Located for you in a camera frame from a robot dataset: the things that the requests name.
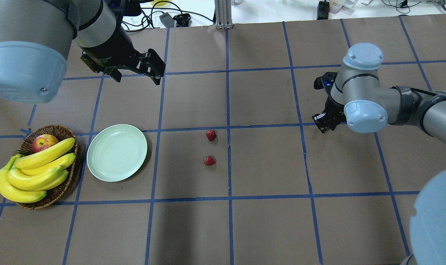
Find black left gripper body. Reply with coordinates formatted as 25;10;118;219
80;26;166;85

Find yellow banana bunch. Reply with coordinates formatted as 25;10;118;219
0;138;76;203

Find red apple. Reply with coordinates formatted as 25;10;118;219
31;134;59;153

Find black power adapter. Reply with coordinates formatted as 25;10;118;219
316;0;330;20

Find red strawberry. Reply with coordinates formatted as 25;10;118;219
204;156;216;166
206;129;217;142

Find aluminium frame post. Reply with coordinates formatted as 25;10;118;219
214;0;233;29

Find woven wicker basket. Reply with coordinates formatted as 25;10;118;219
14;124;79;210

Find light green plate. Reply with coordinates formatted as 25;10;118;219
86;124;148;182

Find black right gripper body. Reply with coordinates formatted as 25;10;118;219
312;72;346;134

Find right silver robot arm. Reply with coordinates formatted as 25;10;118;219
312;43;446;265

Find white paper cup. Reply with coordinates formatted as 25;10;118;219
329;0;346;14

